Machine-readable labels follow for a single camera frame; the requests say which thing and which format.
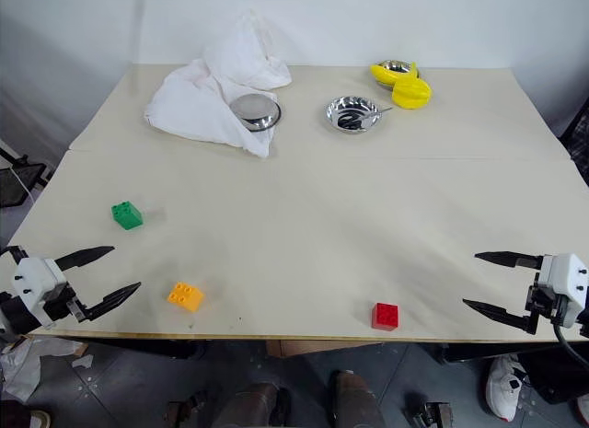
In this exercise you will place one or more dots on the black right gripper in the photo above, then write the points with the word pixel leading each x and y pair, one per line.
pixel 545 304

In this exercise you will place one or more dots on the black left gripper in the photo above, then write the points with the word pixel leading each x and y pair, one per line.
pixel 62 304

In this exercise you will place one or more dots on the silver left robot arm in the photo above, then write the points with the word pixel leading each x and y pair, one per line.
pixel 16 315

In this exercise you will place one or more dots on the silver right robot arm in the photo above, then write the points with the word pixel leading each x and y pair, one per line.
pixel 585 322

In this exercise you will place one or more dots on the green toy brick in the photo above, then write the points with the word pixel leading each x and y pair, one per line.
pixel 127 215

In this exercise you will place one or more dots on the orange toy brick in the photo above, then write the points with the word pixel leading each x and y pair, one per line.
pixel 185 297

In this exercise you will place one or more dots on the white sneaker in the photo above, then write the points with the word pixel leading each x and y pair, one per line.
pixel 504 386

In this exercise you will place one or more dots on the white crumpled plastic bag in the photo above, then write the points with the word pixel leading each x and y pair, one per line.
pixel 27 363

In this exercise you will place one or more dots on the red toy brick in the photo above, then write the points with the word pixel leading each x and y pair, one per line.
pixel 385 315

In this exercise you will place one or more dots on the black metal stand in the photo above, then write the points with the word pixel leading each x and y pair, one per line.
pixel 18 179

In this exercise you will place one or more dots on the small dark robot foot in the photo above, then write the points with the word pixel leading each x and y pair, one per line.
pixel 430 414
pixel 186 409

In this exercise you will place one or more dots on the dark plaid fabric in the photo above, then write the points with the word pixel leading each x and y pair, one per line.
pixel 577 142

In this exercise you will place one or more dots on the dark rounded brown shape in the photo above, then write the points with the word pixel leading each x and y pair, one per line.
pixel 356 400
pixel 250 407

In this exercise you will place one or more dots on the brown cardboard box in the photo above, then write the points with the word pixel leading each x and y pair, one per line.
pixel 322 347

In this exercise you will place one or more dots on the white crumpled cloth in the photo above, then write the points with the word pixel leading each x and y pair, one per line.
pixel 198 101

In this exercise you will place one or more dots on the small steel spoon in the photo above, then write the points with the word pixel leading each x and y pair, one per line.
pixel 375 114

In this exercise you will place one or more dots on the steel bowl with black rim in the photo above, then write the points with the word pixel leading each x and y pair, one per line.
pixel 254 111

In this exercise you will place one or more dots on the shiny steel bowl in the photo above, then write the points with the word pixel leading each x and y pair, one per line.
pixel 352 115

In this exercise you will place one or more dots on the steel bowl in yellow holder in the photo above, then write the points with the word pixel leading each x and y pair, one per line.
pixel 393 69

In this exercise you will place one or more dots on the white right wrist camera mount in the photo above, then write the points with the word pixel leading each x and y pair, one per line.
pixel 566 278

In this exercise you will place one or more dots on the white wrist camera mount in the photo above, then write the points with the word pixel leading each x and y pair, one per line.
pixel 33 281
pixel 566 278

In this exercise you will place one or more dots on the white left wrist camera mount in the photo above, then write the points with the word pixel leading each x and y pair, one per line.
pixel 33 281

